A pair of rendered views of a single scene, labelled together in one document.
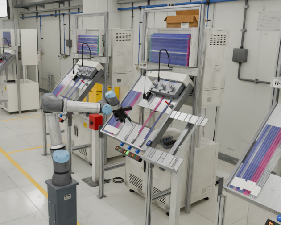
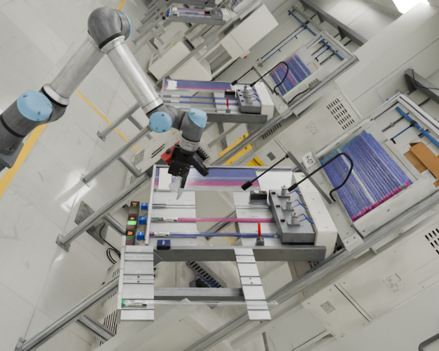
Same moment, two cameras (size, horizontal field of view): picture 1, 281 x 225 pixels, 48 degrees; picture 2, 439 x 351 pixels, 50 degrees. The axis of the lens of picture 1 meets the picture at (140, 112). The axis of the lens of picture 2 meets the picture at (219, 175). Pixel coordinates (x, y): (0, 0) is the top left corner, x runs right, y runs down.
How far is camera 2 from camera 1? 88 cm
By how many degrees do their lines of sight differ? 14
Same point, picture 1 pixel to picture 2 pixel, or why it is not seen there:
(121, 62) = (300, 138)
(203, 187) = not seen: outside the picture
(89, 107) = (141, 89)
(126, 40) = (339, 122)
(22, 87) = (191, 63)
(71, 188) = not seen: outside the picture
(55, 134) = (67, 75)
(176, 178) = (128, 337)
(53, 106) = (97, 26)
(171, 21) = (418, 153)
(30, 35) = (265, 21)
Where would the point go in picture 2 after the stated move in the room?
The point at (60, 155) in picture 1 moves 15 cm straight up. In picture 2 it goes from (31, 101) to (60, 74)
